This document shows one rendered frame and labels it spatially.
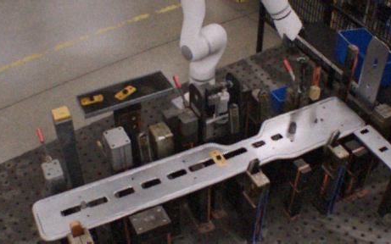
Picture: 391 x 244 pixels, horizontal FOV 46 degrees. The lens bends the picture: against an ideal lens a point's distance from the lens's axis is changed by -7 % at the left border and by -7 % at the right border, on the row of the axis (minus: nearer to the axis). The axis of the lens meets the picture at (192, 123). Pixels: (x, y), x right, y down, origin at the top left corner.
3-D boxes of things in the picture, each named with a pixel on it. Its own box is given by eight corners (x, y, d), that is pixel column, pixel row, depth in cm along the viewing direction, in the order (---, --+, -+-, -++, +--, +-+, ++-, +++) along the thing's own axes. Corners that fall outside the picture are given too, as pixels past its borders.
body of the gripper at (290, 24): (278, 4, 183) (291, 26, 189) (267, 20, 178) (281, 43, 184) (293, 2, 177) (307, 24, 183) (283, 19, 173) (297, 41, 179)
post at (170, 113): (170, 188, 213) (166, 118, 186) (164, 180, 216) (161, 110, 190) (180, 185, 214) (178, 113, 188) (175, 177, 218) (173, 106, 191)
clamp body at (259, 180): (247, 248, 189) (255, 191, 166) (231, 227, 197) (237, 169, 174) (266, 239, 192) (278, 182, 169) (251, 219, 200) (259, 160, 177)
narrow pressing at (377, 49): (371, 113, 204) (388, 47, 182) (354, 98, 212) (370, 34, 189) (371, 113, 204) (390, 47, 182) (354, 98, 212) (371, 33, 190)
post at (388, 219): (384, 226, 194) (405, 180, 175) (368, 209, 202) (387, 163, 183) (395, 220, 197) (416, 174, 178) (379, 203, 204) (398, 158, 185)
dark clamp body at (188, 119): (183, 196, 210) (181, 128, 185) (170, 175, 219) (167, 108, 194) (205, 187, 214) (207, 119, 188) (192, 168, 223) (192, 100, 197)
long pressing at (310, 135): (45, 251, 153) (44, 247, 152) (29, 203, 168) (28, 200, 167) (368, 126, 200) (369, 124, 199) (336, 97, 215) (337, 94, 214)
